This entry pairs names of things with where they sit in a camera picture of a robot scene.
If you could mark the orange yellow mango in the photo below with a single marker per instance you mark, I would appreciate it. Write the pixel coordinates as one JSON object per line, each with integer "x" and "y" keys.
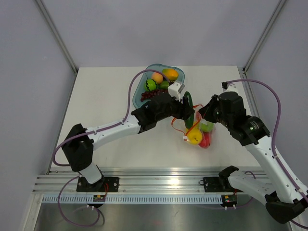
{"x": 171, "y": 74}

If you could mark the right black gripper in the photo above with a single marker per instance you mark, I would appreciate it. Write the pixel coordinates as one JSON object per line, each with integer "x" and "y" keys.
{"x": 207, "y": 110}

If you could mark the left control board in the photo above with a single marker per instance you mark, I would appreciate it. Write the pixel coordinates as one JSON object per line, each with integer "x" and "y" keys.
{"x": 99, "y": 198}

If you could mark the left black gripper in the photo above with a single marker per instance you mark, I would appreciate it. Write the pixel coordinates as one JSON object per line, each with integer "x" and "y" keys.
{"x": 183, "y": 109}

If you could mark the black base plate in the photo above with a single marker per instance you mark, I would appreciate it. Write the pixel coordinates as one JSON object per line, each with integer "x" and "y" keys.
{"x": 212, "y": 184}
{"x": 106, "y": 184}

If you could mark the left aluminium frame post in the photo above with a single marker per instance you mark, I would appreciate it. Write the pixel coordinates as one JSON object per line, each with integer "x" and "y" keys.
{"x": 56, "y": 35}

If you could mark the green guava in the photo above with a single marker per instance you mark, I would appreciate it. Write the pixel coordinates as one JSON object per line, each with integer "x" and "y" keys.
{"x": 207, "y": 126}

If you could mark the aluminium mounting rail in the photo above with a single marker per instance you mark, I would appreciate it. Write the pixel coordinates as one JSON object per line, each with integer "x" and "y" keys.
{"x": 133, "y": 180}

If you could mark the orange fruit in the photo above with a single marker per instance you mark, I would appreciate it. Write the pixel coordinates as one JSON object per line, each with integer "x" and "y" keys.
{"x": 164, "y": 85}

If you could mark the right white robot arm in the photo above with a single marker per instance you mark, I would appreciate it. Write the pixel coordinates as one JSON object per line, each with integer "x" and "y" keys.
{"x": 287, "y": 198}

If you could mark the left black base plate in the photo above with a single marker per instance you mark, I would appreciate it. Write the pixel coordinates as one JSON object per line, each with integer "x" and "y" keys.
{"x": 106, "y": 184}

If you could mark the aluminium frame post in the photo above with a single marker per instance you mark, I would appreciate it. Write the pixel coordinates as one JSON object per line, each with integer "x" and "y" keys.
{"x": 265, "y": 34}
{"x": 56, "y": 35}

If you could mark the yellow lemon front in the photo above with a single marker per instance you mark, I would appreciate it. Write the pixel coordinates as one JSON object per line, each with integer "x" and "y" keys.
{"x": 194, "y": 137}

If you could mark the control board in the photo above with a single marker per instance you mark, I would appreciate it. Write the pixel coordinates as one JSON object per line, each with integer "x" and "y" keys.
{"x": 229, "y": 201}
{"x": 99, "y": 198}

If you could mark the dark grapes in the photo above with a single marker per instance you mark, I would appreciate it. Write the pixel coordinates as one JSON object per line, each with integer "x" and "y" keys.
{"x": 150, "y": 94}

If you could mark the green cucumber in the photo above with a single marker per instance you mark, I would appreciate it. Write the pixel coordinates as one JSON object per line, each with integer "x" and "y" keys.
{"x": 190, "y": 119}

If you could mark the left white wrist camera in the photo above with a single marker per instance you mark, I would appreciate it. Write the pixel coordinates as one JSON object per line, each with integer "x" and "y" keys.
{"x": 175, "y": 90}

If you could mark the red apple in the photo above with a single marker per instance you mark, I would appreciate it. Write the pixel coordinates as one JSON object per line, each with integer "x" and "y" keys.
{"x": 206, "y": 140}

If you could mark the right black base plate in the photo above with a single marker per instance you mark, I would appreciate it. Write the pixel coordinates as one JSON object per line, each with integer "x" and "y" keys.
{"x": 212, "y": 184}

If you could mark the teal plastic fruit basket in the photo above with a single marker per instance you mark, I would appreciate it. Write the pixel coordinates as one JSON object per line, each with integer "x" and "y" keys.
{"x": 136, "y": 99}

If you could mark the clear zip top bag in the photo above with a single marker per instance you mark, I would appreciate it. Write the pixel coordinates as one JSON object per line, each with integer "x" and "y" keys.
{"x": 197, "y": 122}

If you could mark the white slotted cable duct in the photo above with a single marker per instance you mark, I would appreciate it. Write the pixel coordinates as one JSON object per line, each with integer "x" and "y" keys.
{"x": 135, "y": 199}

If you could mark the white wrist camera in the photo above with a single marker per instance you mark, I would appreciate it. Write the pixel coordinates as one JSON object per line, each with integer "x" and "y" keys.
{"x": 229, "y": 87}
{"x": 175, "y": 90}

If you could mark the pale peach top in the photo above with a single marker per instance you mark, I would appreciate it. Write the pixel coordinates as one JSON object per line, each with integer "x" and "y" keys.
{"x": 158, "y": 78}

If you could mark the right control board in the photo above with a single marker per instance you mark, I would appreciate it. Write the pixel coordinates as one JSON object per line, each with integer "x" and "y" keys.
{"x": 229, "y": 201}

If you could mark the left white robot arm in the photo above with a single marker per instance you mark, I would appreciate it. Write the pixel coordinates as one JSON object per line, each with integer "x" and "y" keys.
{"x": 81, "y": 142}

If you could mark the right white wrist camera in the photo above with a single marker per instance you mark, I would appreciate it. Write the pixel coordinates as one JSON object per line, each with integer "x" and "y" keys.
{"x": 229, "y": 87}

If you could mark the green lime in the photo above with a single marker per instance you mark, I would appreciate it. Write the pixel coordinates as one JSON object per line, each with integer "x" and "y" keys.
{"x": 150, "y": 85}

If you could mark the right aluminium frame post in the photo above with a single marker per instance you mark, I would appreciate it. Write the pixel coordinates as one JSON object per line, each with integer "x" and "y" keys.
{"x": 265, "y": 34}

